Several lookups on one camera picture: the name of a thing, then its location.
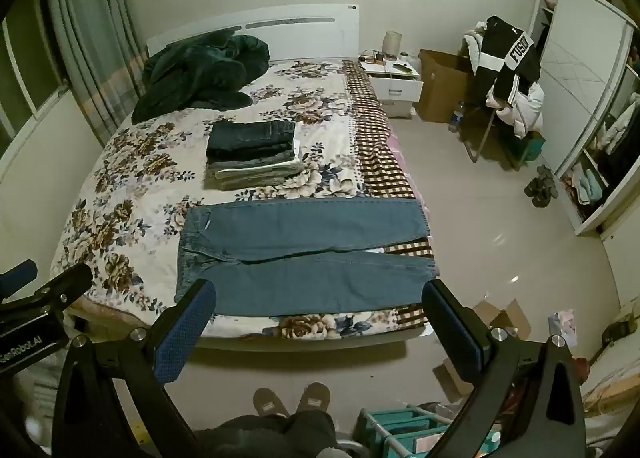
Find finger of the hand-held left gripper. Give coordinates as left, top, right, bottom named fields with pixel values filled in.
left=22, top=263, right=94, bottom=313
left=0, top=261, right=39, bottom=300

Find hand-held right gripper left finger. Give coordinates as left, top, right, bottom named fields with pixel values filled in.
left=52, top=278, right=218, bottom=458

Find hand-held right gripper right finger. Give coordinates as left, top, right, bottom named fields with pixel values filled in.
left=422, top=279, right=587, bottom=458

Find blue jeans pants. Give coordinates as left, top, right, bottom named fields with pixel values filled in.
left=174, top=199, right=437, bottom=317

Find stack of folded pants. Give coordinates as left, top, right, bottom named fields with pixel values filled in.
left=202, top=119, right=307, bottom=192

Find flattened cardboard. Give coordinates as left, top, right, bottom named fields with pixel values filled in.
left=432, top=297, right=534, bottom=405

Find pink printed bag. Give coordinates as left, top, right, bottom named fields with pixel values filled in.
left=547, top=308, right=579, bottom=355

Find brown slipper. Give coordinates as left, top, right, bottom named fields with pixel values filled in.
left=252, top=387, right=291, bottom=420
left=295, top=382, right=332, bottom=415

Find teal rack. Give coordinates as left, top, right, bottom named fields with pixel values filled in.
left=356, top=403, right=502, bottom=458

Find bed with floral sheet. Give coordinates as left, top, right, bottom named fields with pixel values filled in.
left=50, top=58, right=437, bottom=340

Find person's dark trousers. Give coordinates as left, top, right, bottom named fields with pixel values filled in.
left=194, top=409, right=342, bottom=458

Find pair of dark shoes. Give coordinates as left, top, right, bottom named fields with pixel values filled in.
left=523, top=164, right=559, bottom=209

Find window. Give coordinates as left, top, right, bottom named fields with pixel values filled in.
left=0, top=0, right=72, bottom=141

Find brown plaid bed sheet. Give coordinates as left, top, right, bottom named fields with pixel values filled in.
left=342, top=59, right=437, bottom=329

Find chair with piled jackets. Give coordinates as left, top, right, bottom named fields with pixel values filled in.
left=462, top=22, right=546, bottom=140

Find pale green curtain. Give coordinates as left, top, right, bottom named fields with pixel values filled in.
left=44, top=0, right=152, bottom=147

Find dark green quilt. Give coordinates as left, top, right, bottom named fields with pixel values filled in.
left=131, top=34, right=271, bottom=124

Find brown cardboard box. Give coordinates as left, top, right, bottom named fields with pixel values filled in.
left=416, top=48, right=477, bottom=124

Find white nightstand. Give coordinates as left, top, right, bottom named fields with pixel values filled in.
left=358, top=52, right=425, bottom=119

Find black and white jacket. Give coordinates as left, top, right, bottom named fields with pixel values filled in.
left=470, top=16, right=543, bottom=105

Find white wardrobe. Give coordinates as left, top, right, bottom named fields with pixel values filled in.
left=527, top=0, right=640, bottom=239

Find white table lamp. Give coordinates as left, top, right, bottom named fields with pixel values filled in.
left=382, top=31, right=403, bottom=60

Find white bed headboard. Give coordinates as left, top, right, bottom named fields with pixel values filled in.
left=146, top=3, right=361, bottom=62

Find white bed frame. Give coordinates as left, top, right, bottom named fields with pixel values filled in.
left=70, top=305, right=433, bottom=354

